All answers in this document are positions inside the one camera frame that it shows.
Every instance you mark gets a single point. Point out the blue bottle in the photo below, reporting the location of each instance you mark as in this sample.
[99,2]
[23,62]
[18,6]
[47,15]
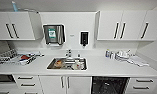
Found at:
[15,6]

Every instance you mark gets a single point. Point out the white sink base cabinet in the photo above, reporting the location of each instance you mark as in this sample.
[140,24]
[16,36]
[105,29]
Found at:
[77,85]

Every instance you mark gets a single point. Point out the black built-in microwave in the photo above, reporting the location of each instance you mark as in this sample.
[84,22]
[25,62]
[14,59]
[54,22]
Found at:
[2,78]

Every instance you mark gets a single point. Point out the small white bottle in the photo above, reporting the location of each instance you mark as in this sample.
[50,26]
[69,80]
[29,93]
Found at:
[112,55]

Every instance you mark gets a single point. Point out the steel paper towel dispenser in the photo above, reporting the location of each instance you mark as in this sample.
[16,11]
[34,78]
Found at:
[54,34]

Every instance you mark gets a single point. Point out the dish drying rack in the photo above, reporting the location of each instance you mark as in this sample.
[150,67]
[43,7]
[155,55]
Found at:
[32,57]

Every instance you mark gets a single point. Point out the chrome faucet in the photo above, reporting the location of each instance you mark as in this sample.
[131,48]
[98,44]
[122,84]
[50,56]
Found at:
[69,52]

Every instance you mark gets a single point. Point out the chrome sink pump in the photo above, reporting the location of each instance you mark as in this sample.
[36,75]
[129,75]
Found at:
[78,55]

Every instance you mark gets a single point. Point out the stainless steel sink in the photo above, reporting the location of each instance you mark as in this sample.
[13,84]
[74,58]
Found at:
[52,67]

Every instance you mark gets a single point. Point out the orange food container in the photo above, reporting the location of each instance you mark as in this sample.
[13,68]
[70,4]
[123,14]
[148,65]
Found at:
[60,62]

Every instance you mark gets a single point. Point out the white drawer stack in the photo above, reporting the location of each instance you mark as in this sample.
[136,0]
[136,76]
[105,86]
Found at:
[142,85]
[27,85]

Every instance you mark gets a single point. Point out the black soap dispenser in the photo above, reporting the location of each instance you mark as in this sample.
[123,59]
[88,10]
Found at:
[84,38]

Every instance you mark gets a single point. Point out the white wide drawer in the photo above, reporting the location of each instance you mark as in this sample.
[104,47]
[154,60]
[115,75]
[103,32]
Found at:
[2,90]

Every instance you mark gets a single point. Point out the stack of white plates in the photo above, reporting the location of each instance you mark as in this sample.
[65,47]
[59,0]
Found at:
[122,57]

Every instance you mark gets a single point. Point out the red kitchen item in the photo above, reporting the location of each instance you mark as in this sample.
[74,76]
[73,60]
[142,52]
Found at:
[24,57]

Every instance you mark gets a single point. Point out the dish soap bottle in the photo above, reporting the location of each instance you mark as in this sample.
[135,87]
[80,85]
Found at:
[107,53]

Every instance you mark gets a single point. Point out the white mug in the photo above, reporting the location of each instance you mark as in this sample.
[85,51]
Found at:
[76,62]

